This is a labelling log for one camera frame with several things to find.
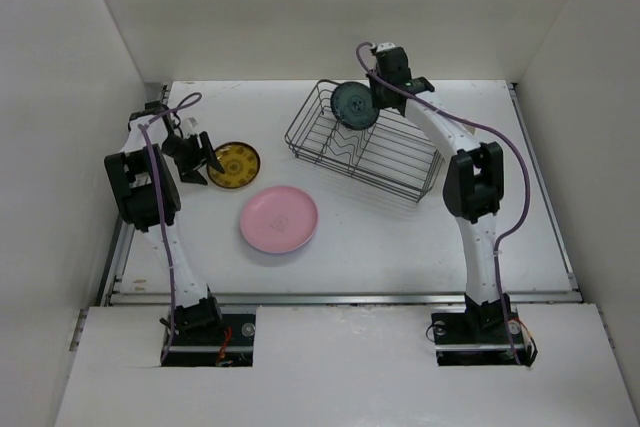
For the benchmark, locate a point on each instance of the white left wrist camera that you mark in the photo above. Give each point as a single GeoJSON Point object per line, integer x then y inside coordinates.
{"type": "Point", "coordinates": [189, 127]}

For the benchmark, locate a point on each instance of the teal patterned small plate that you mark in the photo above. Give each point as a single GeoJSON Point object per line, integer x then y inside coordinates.
{"type": "Point", "coordinates": [352, 105]}

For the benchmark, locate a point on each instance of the white front cover board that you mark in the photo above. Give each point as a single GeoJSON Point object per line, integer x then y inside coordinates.
{"type": "Point", "coordinates": [334, 366]}

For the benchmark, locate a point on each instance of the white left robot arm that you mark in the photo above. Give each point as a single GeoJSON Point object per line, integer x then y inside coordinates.
{"type": "Point", "coordinates": [186, 287]}

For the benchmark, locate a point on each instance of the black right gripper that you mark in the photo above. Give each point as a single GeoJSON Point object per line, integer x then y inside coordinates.
{"type": "Point", "coordinates": [372, 83]}

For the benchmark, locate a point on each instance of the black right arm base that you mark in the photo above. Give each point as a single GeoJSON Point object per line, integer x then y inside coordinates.
{"type": "Point", "coordinates": [458, 344]}

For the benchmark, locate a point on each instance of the yellow patterned small plate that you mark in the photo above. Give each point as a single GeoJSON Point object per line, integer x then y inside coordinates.
{"type": "Point", "coordinates": [241, 163]}

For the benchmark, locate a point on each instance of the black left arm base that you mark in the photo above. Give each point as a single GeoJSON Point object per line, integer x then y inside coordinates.
{"type": "Point", "coordinates": [203, 335]}

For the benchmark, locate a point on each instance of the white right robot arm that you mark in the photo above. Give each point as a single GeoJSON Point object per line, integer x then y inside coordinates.
{"type": "Point", "coordinates": [473, 188]}

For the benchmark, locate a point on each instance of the aluminium table edge rail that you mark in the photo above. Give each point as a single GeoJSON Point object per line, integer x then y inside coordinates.
{"type": "Point", "coordinates": [236, 299]}

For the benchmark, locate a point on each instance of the aluminium side rail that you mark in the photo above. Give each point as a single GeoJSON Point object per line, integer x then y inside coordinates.
{"type": "Point", "coordinates": [105, 190]}

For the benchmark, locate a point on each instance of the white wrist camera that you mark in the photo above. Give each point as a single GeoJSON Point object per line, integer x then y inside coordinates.
{"type": "Point", "coordinates": [383, 47]}
{"type": "Point", "coordinates": [189, 127]}

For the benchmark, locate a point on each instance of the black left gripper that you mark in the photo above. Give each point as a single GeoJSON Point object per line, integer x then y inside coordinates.
{"type": "Point", "coordinates": [198, 158]}

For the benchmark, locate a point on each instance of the grey wire dish rack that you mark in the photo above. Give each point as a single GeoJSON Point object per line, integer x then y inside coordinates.
{"type": "Point", "coordinates": [392, 155]}

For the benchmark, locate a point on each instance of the pink plate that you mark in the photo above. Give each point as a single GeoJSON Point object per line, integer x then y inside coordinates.
{"type": "Point", "coordinates": [279, 219]}

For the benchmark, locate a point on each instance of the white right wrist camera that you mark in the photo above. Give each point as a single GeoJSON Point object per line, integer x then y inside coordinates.
{"type": "Point", "coordinates": [383, 47]}

